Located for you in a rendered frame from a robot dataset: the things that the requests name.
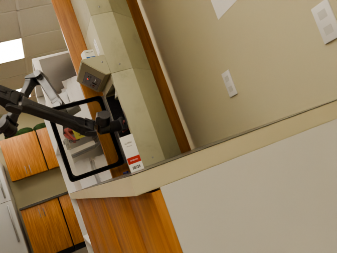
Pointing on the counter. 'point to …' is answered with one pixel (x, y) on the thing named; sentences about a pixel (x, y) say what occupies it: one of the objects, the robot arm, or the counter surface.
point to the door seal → (63, 149)
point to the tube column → (87, 6)
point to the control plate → (91, 81)
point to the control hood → (94, 70)
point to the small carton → (88, 54)
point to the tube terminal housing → (133, 85)
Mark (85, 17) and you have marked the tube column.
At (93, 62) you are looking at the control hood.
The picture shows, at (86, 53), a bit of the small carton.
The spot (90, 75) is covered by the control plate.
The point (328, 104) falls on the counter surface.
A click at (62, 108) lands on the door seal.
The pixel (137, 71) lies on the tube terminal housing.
